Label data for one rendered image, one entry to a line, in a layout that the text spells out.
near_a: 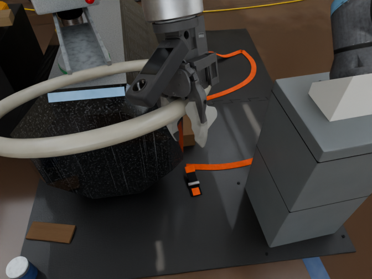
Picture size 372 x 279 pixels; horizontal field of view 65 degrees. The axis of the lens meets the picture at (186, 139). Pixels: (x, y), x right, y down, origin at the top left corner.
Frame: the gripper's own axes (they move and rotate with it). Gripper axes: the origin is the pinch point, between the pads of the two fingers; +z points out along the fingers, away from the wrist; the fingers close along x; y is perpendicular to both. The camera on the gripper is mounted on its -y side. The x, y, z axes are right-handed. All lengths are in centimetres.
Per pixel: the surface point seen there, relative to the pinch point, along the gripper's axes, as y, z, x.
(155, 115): -6.1, -7.4, -0.2
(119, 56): 52, 0, 82
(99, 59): 19, -8, 48
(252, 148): 124, 83, 56
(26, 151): -21.7, -6.6, 11.5
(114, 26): 69, -11, 103
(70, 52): 16, -11, 58
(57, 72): 27, 1, 95
